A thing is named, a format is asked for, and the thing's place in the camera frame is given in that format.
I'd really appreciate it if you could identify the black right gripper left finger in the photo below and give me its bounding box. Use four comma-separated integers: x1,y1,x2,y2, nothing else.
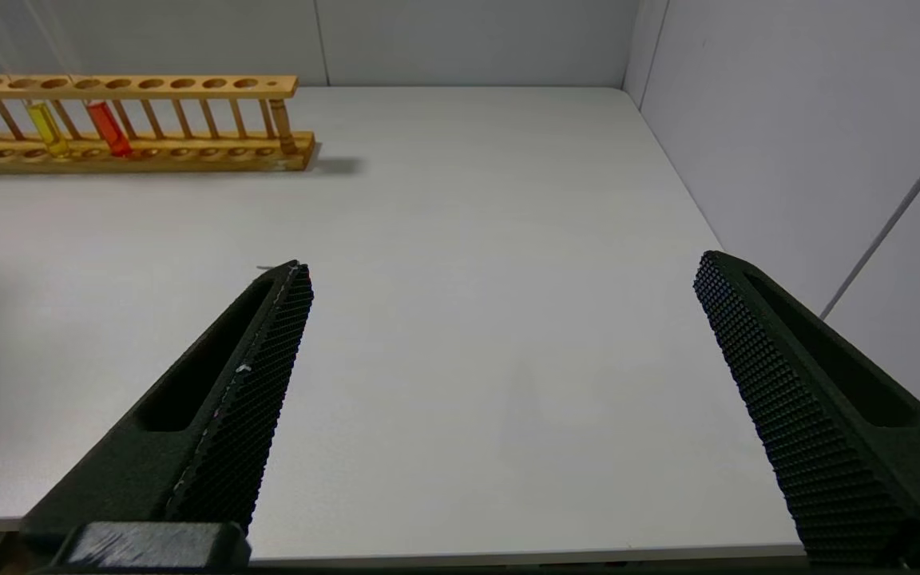
17,260,315,560

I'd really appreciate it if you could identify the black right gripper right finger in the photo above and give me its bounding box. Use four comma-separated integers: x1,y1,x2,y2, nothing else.
693,250,920,568

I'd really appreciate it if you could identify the wooden test tube rack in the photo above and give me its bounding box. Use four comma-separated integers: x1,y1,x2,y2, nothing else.
0,74,316,173

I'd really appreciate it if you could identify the test tube with orange-red pigment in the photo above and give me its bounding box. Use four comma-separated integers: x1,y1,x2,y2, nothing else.
25,0,133,157

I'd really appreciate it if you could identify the test tube with yellow pigment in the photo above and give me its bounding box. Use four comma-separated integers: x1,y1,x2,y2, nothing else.
0,0,70,157

